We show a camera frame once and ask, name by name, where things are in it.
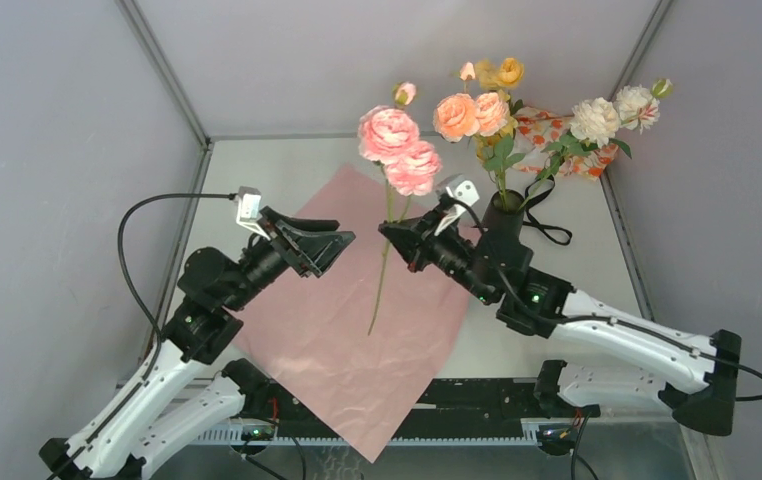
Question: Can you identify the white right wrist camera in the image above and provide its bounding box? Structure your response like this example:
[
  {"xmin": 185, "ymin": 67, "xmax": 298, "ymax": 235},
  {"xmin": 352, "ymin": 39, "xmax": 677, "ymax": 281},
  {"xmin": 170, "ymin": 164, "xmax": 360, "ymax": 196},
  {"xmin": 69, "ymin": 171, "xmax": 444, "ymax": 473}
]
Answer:
[{"xmin": 434, "ymin": 174, "xmax": 480, "ymax": 236}]

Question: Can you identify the pink wrapping paper sheet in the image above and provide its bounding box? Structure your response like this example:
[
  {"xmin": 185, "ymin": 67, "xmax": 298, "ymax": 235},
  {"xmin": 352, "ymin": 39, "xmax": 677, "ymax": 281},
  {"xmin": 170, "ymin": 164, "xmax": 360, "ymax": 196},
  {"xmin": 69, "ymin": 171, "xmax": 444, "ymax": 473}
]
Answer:
[{"xmin": 234, "ymin": 166, "xmax": 469, "ymax": 462}]

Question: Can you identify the black ribbon with gold text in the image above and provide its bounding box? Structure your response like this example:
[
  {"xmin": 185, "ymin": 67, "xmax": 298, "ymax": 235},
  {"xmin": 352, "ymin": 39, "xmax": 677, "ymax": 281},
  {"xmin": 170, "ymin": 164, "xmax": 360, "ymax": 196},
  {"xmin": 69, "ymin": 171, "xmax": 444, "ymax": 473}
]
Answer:
[{"xmin": 521, "ymin": 175, "xmax": 573, "ymax": 247}]

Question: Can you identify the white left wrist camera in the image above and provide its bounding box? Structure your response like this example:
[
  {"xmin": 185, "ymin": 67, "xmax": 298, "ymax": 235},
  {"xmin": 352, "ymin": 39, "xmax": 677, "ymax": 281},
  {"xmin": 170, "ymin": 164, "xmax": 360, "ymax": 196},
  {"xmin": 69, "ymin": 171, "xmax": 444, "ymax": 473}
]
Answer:
[{"xmin": 234, "ymin": 186, "xmax": 270, "ymax": 240}]

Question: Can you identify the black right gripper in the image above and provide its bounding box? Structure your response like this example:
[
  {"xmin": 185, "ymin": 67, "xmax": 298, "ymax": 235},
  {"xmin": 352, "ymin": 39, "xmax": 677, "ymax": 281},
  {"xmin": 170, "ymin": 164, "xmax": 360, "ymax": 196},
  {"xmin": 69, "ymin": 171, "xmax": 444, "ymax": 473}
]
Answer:
[{"xmin": 381, "ymin": 205, "xmax": 496, "ymax": 307}]

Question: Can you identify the dark cylindrical vase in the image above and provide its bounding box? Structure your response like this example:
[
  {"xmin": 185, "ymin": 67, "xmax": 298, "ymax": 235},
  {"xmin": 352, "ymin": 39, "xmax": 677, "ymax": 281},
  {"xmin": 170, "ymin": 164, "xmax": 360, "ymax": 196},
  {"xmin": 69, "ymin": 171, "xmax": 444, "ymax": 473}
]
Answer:
[{"xmin": 476, "ymin": 190, "xmax": 530, "ymax": 268}]

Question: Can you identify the aluminium corner frame profile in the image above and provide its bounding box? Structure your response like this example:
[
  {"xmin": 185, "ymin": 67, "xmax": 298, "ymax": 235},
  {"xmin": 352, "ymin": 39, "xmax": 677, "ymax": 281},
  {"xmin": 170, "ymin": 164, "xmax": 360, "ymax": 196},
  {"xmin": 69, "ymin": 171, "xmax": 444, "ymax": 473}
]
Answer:
[{"xmin": 115, "ymin": 0, "xmax": 213, "ymax": 148}]

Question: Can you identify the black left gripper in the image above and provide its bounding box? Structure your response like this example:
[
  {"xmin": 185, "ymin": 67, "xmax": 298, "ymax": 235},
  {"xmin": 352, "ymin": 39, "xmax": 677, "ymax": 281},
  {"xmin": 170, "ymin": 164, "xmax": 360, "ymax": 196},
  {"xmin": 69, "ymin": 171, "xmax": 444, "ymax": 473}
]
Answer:
[{"xmin": 224, "ymin": 206, "xmax": 355, "ymax": 313}]

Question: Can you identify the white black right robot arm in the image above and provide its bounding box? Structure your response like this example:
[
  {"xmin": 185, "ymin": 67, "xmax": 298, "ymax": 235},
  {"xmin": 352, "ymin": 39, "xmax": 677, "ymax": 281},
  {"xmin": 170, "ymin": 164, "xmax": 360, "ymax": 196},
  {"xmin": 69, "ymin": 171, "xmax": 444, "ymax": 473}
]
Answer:
[{"xmin": 378, "ymin": 218, "xmax": 742, "ymax": 436}]

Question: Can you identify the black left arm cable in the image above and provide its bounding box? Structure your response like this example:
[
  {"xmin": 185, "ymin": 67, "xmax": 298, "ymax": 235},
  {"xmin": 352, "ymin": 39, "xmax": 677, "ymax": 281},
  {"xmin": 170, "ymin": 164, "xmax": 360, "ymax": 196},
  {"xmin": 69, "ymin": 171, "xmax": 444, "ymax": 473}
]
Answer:
[{"xmin": 117, "ymin": 192, "xmax": 240, "ymax": 346}]

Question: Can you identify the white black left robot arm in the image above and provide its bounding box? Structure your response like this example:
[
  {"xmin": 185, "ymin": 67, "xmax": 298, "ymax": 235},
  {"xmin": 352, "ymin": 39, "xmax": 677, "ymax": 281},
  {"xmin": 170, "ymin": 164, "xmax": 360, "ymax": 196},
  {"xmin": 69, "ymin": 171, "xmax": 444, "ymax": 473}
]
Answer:
[{"xmin": 39, "ymin": 207, "xmax": 355, "ymax": 479}]

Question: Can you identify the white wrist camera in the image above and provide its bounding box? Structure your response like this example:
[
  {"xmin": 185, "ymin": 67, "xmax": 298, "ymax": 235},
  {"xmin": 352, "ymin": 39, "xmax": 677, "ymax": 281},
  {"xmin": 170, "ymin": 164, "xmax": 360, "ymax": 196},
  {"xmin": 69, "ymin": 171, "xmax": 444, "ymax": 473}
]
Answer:
[
  {"xmin": 434, "ymin": 174, "xmax": 480, "ymax": 236},
  {"xmin": 234, "ymin": 186, "xmax": 270, "ymax": 240}
]

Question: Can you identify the white slotted cable duct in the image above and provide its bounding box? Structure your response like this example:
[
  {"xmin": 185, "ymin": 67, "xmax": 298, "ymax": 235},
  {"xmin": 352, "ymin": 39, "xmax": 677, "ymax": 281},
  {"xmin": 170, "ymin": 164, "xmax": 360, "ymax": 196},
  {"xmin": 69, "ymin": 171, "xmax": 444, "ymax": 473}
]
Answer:
[{"xmin": 191, "ymin": 422, "xmax": 541, "ymax": 447}]

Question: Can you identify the pink artificial rose stem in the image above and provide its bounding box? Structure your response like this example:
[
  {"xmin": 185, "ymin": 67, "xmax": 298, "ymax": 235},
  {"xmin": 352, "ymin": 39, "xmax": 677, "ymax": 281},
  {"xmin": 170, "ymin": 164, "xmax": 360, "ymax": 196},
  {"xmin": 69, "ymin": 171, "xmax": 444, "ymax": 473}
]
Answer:
[{"xmin": 357, "ymin": 81, "xmax": 445, "ymax": 337}]

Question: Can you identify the orange floral fabric bag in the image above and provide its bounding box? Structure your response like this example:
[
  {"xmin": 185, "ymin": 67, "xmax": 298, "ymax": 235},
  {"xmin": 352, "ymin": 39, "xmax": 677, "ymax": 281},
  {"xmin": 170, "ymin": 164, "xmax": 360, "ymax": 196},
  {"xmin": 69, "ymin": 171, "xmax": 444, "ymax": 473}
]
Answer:
[{"xmin": 512, "ymin": 107, "xmax": 619, "ymax": 180}]

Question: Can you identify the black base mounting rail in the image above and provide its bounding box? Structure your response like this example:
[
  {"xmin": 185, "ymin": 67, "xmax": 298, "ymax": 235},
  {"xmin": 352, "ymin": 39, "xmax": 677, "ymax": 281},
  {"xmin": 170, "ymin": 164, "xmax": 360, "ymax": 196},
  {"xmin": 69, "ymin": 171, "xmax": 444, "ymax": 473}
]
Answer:
[{"xmin": 241, "ymin": 378, "xmax": 583, "ymax": 438}]

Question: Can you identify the peach artificial rose stem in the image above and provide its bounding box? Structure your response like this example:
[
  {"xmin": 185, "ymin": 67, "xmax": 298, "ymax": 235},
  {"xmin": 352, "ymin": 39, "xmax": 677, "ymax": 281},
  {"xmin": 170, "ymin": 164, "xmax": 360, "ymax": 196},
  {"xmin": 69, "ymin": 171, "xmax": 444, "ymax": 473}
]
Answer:
[{"xmin": 432, "ymin": 58, "xmax": 524, "ymax": 142}]

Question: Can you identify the yellow artificial flower stem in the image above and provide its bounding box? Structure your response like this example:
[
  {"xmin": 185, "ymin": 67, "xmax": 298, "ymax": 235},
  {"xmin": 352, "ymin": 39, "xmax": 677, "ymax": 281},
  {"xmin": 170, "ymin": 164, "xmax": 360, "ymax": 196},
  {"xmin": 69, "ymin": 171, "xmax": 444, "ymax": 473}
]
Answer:
[{"xmin": 474, "ymin": 57, "xmax": 525, "ymax": 213}]

